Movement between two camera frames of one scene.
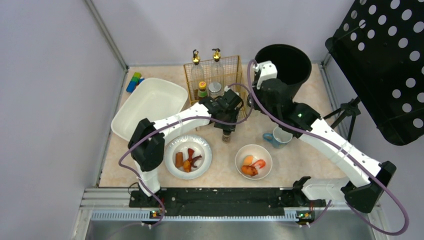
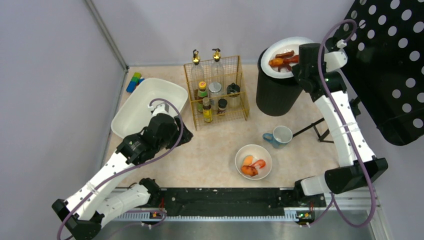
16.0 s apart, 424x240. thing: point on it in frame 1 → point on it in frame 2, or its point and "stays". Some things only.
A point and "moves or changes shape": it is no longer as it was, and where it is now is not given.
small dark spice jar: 226,137 moves or changes shape
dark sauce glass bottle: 197,74 stays
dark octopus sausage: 194,159 → 286,65
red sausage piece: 190,152 → 294,59
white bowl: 259,152 stays
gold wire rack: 210,78 stays
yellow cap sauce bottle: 202,93 stays
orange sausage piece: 179,159 → 284,55
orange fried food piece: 186,166 → 276,62
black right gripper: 257,100 → 298,72
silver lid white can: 215,89 stays
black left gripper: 226,122 → 182,133
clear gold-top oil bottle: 217,71 stays
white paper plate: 181,144 → 284,44
